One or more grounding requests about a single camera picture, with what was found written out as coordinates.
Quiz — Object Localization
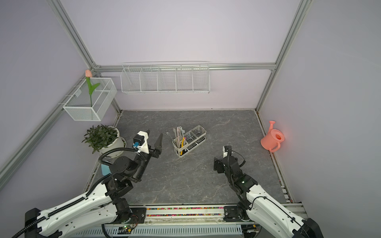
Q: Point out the white toothbrush holder caddy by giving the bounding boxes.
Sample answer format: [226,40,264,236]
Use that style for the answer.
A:
[172,126,207,158]

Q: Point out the yellow toothbrush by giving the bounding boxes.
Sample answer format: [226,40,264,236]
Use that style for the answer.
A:
[180,137,185,156]

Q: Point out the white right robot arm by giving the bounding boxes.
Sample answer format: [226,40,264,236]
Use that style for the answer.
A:
[213,155,323,238]

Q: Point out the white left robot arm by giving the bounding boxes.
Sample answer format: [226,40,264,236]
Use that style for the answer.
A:
[14,131,163,238]

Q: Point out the teal garden trowel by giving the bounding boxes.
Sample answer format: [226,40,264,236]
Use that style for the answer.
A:
[101,164,111,176]

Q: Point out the potted green plant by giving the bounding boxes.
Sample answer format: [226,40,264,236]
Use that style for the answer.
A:
[82,124,126,155]

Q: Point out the pink watering can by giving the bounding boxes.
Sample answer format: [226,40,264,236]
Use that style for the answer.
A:
[261,121,285,153]

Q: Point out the white mesh basket small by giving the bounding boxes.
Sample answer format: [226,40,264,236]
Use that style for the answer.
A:
[63,77,117,122]

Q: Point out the pink artificial tulip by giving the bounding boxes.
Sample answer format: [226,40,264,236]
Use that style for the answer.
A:
[85,69,100,107]

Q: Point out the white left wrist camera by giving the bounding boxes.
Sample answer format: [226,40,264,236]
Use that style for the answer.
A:
[133,131,149,154]

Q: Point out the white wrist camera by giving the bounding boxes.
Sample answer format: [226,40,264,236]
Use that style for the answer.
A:
[133,131,149,154]
[223,145,232,158]

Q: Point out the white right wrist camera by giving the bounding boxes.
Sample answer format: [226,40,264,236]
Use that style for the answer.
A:
[223,145,232,158]

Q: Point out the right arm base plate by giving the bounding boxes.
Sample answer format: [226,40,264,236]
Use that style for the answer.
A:
[223,205,254,223]

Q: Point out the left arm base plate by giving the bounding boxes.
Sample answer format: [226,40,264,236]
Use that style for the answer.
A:
[108,207,147,224]

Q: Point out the white wire basket long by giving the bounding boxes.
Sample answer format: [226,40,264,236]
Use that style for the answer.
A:
[121,61,210,94]

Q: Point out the white vented cable duct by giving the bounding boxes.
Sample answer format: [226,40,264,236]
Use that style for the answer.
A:
[69,224,243,238]

